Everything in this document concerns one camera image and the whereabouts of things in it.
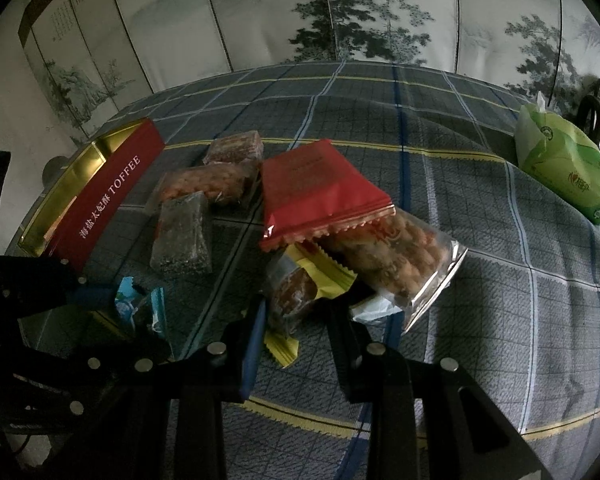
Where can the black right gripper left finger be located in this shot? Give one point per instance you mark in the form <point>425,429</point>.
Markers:
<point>124,411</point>

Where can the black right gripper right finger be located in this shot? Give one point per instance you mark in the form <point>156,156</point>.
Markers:
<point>427,421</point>

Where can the blue candy wrappers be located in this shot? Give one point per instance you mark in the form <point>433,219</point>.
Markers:
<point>139,309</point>

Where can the dark sesame bar packet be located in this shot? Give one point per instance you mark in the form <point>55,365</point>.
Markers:
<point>182,244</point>

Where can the clear bag fried snacks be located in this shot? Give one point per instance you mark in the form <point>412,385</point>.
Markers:
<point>403,260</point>

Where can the yellow snack packet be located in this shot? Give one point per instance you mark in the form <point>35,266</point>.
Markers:
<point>295,279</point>

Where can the clear long cookie packet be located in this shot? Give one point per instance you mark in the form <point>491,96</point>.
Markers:
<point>221,183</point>

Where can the red snack packet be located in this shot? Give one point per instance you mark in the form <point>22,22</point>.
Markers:
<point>314,191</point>

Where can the clear brown cake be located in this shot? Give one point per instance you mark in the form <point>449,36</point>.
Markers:
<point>235,149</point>

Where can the plaid blue grey tablecloth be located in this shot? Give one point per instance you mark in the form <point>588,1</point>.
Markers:
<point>522,315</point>

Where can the red gold toffee tin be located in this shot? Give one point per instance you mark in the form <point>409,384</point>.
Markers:
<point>77,208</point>

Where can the round stone millstone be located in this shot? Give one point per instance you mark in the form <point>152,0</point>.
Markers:
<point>53,170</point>

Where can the green tissue pack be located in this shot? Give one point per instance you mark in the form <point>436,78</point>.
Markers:
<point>560,156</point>

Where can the painted folding screen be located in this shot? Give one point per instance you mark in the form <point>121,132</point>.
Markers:
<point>95,57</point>

